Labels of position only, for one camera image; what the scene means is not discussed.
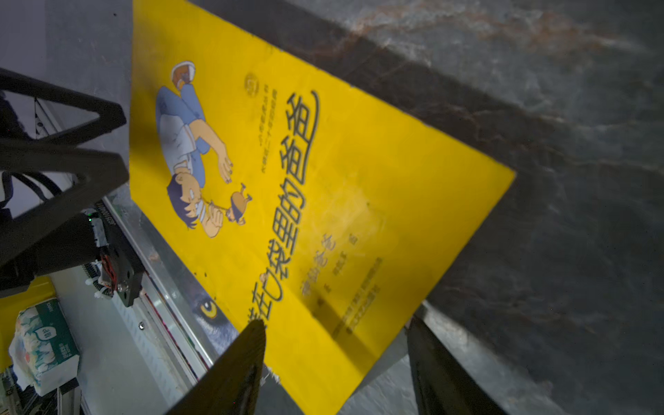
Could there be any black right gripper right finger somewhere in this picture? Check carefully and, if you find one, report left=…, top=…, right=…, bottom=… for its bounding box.
left=406, top=316, right=506, bottom=415

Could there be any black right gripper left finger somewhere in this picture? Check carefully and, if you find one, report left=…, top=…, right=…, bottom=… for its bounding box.
left=167, top=320, right=266, bottom=415

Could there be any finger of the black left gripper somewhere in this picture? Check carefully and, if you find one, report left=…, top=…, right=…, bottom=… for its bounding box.
left=0, top=137, right=131, bottom=268
left=1, top=68, right=127, bottom=146

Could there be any yellow cartoon cover book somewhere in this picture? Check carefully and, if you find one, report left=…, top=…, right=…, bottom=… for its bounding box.
left=128, top=0, right=518, bottom=415

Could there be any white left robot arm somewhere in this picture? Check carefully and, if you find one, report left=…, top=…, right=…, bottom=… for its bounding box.
left=1, top=69, right=146, bottom=307

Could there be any green tissue pack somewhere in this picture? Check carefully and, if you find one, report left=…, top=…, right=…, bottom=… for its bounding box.
left=9, top=298, right=80, bottom=396

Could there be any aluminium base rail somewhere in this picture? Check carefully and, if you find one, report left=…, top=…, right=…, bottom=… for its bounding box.
left=30, top=98, right=219, bottom=415

